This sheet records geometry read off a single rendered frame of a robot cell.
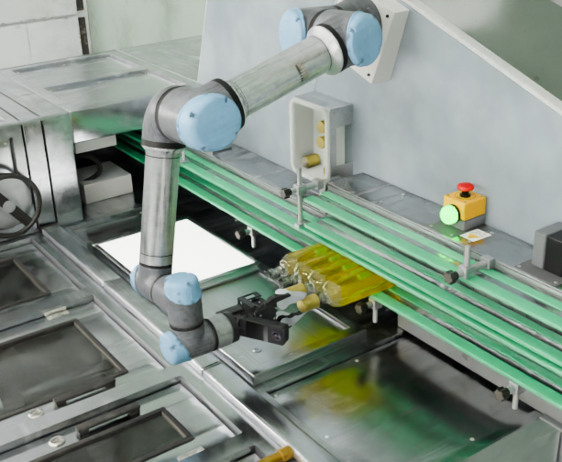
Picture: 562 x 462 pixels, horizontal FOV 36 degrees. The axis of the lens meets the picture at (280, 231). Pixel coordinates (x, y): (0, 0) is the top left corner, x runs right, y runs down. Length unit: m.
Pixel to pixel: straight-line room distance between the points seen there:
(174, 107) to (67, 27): 4.07
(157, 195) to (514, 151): 0.79
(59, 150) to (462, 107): 1.36
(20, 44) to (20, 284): 3.22
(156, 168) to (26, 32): 3.89
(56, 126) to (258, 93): 1.16
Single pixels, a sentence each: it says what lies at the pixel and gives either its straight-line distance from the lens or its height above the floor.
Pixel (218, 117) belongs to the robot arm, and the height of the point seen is 1.36.
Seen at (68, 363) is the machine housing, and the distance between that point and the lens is 2.25.
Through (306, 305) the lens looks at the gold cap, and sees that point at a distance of 2.04.
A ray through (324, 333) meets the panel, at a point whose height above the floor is 1.07.
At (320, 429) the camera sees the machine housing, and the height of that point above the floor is 1.28.
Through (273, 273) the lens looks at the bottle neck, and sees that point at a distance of 2.18.
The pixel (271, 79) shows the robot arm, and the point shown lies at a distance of 1.84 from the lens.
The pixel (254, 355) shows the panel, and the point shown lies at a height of 1.26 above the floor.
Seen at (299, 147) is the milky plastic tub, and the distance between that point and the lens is 2.52.
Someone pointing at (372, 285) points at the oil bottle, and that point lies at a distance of 2.14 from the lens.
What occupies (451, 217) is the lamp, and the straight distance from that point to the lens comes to 2.04.
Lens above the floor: 2.20
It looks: 31 degrees down
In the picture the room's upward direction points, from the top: 108 degrees counter-clockwise
